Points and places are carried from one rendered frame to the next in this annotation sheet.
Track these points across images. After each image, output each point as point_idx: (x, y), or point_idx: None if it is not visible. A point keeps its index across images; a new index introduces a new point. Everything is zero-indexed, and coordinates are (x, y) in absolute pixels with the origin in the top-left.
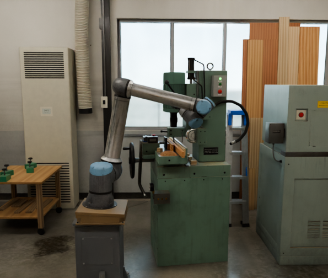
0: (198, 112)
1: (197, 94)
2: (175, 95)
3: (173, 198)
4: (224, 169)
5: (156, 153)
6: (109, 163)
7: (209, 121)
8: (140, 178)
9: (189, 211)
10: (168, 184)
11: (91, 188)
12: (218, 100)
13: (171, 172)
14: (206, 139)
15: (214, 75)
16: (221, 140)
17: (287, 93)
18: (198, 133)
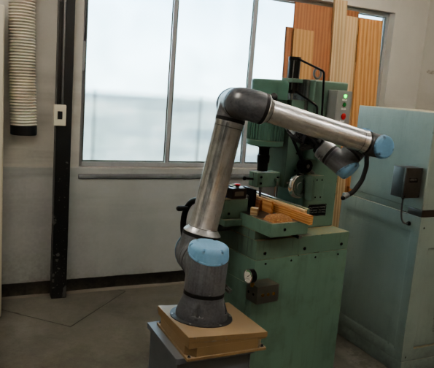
0: (376, 155)
1: None
2: (342, 125)
3: None
4: (341, 239)
5: (251, 217)
6: (217, 241)
7: (319, 162)
8: None
9: (292, 309)
10: (270, 269)
11: (199, 290)
12: None
13: (275, 248)
14: (322, 192)
15: (338, 90)
16: (331, 193)
17: (430, 124)
18: (313, 183)
